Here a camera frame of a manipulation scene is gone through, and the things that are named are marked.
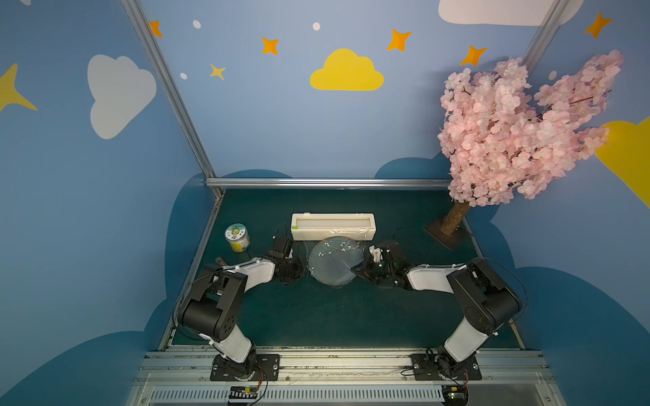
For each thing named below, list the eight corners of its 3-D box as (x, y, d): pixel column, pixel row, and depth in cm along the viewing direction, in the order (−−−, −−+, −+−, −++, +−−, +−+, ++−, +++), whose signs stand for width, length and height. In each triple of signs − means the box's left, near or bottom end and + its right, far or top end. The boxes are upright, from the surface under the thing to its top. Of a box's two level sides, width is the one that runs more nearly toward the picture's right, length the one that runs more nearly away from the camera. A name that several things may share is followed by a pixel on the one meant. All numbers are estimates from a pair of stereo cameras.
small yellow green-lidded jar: (228, 251, 101) (222, 241, 95) (233, 234, 107) (228, 223, 101) (247, 251, 101) (242, 241, 95) (251, 234, 107) (246, 223, 101)
